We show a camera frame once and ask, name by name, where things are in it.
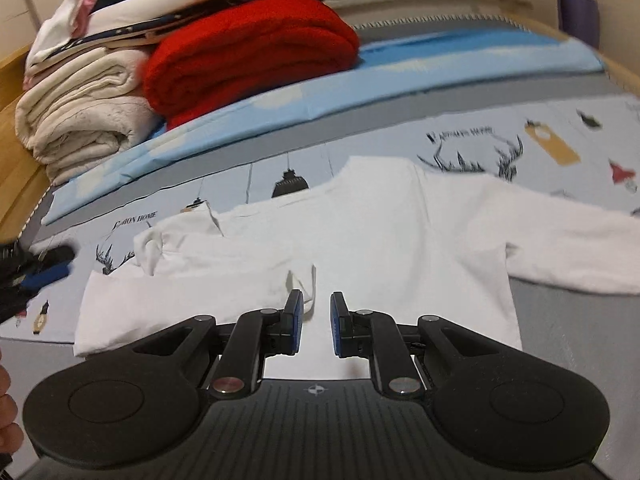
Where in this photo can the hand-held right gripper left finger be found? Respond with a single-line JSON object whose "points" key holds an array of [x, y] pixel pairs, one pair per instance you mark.
{"points": [[296, 322]]}

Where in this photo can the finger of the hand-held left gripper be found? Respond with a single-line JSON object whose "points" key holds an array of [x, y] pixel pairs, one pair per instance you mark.
{"points": [[57, 255], [47, 276]]}

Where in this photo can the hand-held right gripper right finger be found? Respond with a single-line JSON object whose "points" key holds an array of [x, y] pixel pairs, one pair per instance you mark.
{"points": [[336, 327]]}

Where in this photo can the white long-sleeved shirt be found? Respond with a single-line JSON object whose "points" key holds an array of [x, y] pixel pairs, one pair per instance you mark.
{"points": [[375, 240]]}

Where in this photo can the person's left hand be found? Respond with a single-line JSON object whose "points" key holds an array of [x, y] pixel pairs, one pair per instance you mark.
{"points": [[9, 425]]}

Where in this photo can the cream folded blanket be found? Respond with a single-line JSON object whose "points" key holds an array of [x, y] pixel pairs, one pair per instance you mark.
{"points": [[85, 115]]}

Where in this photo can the white and pink garment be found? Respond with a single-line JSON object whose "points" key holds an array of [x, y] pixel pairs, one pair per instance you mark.
{"points": [[55, 35]]}

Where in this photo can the grey bed mattress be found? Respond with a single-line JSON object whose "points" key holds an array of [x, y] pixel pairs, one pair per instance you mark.
{"points": [[575, 335]]}

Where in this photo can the light blue cloud-printed sheet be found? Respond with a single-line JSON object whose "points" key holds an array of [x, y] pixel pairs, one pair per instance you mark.
{"points": [[350, 85]]}

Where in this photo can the red folded blanket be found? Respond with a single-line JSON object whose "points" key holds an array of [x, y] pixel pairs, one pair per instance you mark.
{"points": [[250, 55]]}

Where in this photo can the deer-printed bed sheet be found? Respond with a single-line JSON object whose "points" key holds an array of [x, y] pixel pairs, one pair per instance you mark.
{"points": [[550, 130]]}

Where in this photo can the purple box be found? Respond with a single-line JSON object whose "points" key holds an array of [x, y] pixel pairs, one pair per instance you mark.
{"points": [[577, 17]]}

